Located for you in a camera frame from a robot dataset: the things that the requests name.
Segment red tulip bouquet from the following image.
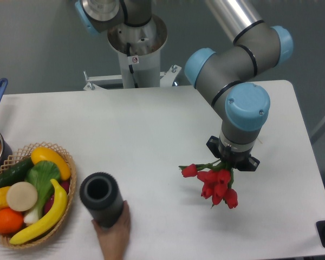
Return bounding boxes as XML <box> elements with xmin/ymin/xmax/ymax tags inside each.
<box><xmin>179</xmin><ymin>159</ymin><xmax>238</xmax><ymax>209</ymax></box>

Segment woven wicker basket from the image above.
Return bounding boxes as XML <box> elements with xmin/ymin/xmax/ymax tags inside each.
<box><xmin>0</xmin><ymin>142</ymin><xmax>77</xmax><ymax>250</ymax></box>

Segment dark red fruit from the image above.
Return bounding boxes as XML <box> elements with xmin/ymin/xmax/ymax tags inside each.
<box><xmin>43</xmin><ymin>180</ymin><xmax>70</xmax><ymax>215</ymax></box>

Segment green cucumber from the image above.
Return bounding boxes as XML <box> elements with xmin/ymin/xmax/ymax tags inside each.
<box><xmin>0</xmin><ymin>157</ymin><xmax>34</xmax><ymax>188</ymax></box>

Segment orange fruit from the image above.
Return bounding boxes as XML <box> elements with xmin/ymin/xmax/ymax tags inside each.
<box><xmin>0</xmin><ymin>208</ymin><xmax>23</xmax><ymax>235</ymax></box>

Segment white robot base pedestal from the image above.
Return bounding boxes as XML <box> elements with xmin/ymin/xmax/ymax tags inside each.
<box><xmin>83</xmin><ymin>14</ymin><xmax>181</xmax><ymax>90</ymax></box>

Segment dark grey ribbed vase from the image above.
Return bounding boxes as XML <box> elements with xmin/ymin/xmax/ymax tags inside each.
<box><xmin>79</xmin><ymin>172</ymin><xmax>124</xmax><ymax>229</ymax></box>

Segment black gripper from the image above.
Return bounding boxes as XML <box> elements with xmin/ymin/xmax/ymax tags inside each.
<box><xmin>206</xmin><ymin>136</ymin><xmax>260</xmax><ymax>172</ymax></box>

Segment beige round disc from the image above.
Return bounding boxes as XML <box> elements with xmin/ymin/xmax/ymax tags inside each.
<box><xmin>6</xmin><ymin>181</ymin><xmax>38</xmax><ymax>212</ymax></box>

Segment black base cable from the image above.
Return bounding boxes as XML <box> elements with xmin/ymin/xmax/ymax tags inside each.
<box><xmin>126</xmin><ymin>42</ymin><xmax>139</xmax><ymax>89</ymax></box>

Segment green bok choy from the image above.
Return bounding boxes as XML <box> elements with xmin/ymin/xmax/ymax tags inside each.
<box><xmin>24</xmin><ymin>160</ymin><xmax>61</xmax><ymax>226</ymax></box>

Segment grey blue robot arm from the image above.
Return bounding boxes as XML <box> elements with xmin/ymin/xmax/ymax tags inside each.
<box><xmin>75</xmin><ymin>1</ymin><xmax>294</xmax><ymax>171</ymax></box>

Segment yellow banana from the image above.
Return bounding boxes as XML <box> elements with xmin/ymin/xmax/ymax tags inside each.
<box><xmin>9</xmin><ymin>179</ymin><xmax>68</xmax><ymax>245</ymax></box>

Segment bare human hand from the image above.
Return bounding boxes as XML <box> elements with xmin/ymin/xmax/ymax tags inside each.
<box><xmin>92</xmin><ymin>200</ymin><xmax>131</xmax><ymax>260</ymax></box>

